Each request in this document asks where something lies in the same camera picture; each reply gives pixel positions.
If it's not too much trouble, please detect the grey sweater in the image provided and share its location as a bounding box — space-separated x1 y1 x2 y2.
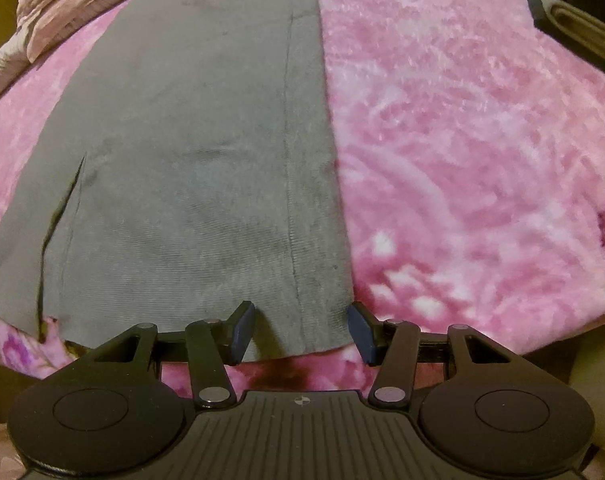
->
0 0 353 361

